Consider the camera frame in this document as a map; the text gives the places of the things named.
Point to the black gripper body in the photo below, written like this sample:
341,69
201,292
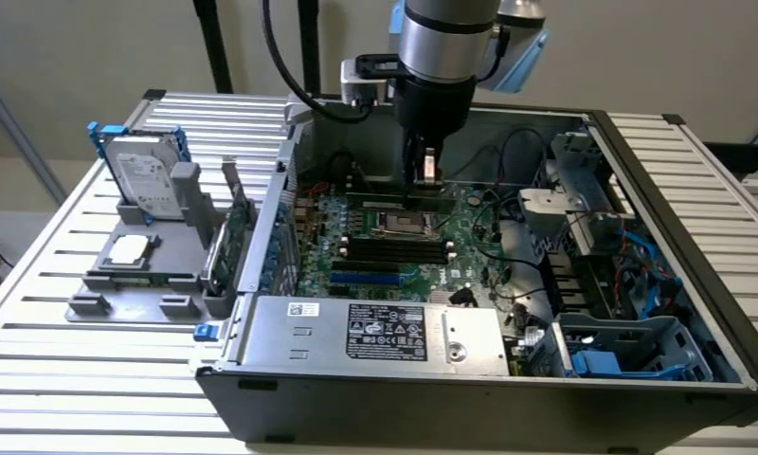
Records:
430,106

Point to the green RAM stick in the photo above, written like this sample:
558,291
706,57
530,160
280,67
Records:
141,280
378,200

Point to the black RAM slot bank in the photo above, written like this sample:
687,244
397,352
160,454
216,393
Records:
394,249

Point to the blue expansion slot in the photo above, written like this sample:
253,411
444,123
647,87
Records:
365,278

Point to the black expansion slot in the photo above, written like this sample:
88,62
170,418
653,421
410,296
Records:
362,291

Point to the grey fan shroud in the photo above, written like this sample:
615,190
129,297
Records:
366,147

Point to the CPU socket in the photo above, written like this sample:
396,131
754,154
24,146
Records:
404,223

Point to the green motherboard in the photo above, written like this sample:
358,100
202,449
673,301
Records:
467,256

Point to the black stand pole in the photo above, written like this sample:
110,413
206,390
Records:
214,42
309,47

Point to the metal drive cage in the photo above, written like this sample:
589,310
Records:
574,189

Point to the green graphics card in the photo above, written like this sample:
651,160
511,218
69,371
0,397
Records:
232,227

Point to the silver power supply unit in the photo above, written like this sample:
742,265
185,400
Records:
328,341

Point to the grey parts rack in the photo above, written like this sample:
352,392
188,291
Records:
177,265

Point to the blue plastic clip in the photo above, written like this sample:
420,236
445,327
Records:
205,333

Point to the CPU chip silver lid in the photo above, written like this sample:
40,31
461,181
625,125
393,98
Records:
129,249

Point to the grey disk bay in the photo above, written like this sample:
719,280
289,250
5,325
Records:
631,343

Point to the black open PC case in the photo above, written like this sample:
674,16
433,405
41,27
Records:
417,407

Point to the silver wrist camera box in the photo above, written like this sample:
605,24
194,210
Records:
362,78

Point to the hard disk with blue bracket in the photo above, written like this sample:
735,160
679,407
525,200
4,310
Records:
141,175

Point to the aluminium frame table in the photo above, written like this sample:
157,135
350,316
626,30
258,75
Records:
751,151

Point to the aluminium frame post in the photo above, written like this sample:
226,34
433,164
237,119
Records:
18,132

